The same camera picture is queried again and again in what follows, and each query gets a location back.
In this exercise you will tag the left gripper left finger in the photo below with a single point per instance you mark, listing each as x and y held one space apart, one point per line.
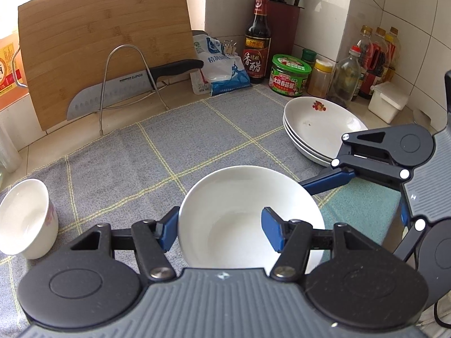
152 239

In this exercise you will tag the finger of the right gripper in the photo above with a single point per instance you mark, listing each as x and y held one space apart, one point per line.
328 179
405 213

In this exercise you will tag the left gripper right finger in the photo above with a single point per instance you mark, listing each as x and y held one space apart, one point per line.
291 239

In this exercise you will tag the white plate with fruit print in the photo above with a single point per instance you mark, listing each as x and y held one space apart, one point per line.
320 124

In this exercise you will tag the white shallow bowl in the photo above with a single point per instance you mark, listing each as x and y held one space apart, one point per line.
219 223

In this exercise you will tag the plain white plate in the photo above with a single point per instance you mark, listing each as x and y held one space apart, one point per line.
321 160

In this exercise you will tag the teal cloth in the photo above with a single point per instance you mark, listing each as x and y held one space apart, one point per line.
372 209

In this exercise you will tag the white seasoning box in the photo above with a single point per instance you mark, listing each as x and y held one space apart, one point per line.
387 101

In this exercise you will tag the grey checked mat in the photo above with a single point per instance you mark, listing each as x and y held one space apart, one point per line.
143 170

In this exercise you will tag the clear glass bottle red cap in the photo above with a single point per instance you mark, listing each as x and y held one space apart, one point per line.
345 78

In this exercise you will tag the yellow lid spice jar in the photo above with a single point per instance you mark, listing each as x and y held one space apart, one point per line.
320 78

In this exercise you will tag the oil bottles group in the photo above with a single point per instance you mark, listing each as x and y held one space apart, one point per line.
378 59

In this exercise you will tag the green mushroom sauce jar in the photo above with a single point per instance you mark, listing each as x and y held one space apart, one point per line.
288 75

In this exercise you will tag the white bowl pink flower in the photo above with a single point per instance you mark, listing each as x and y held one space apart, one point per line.
29 221

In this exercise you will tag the green lid spice jar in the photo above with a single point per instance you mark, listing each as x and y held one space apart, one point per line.
309 57

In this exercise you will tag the dark vinegar bottle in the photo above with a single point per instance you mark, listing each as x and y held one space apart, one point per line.
257 44

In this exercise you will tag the white blue salt bag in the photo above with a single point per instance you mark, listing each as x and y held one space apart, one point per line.
221 72

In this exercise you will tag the plastic wrap roll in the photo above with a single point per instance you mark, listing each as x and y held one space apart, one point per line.
10 158

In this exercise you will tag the dark red knife block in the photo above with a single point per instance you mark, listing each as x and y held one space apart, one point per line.
282 20

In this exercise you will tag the binder clips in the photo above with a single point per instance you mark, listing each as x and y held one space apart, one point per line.
229 47

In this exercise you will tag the orange cooking wine jug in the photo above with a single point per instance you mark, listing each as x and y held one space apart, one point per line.
10 91

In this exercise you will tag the bamboo cutting board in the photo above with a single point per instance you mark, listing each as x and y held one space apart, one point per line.
69 45

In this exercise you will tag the wire rack stand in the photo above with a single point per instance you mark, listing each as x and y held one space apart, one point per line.
127 86

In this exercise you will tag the kitchen knife black handle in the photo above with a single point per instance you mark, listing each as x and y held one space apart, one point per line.
87 101

